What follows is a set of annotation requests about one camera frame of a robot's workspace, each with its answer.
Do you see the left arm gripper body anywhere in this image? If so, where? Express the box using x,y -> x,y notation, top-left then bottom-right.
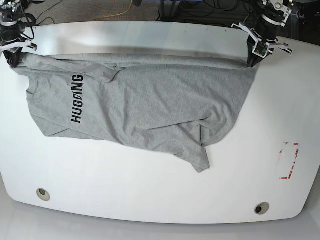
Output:
231,22 -> 293,56

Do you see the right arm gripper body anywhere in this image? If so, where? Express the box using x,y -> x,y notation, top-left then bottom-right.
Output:
0,39 -> 38,53

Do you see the grey t-shirt with black lettering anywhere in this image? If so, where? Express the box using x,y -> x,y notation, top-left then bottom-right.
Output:
14,53 -> 258,173

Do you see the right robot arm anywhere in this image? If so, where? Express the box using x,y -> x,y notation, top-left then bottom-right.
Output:
0,0 -> 42,68

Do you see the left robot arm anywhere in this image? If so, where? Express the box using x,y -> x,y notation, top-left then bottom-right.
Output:
231,0 -> 294,68

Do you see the red tape rectangle marking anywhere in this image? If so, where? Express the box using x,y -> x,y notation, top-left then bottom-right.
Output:
276,142 -> 300,180

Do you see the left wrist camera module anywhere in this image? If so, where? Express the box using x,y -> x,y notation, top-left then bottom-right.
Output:
252,41 -> 270,59

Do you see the yellow cable on floor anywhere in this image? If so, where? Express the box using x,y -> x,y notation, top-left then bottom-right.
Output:
91,0 -> 133,23

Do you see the left table cable grommet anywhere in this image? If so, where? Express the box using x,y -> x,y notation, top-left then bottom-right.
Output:
36,188 -> 51,202

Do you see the table cable grommet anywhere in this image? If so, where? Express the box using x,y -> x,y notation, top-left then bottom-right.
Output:
254,202 -> 270,215
36,188 -> 51,202

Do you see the right table cable grommet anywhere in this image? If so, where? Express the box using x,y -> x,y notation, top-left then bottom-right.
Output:
254,202 -> 270,215

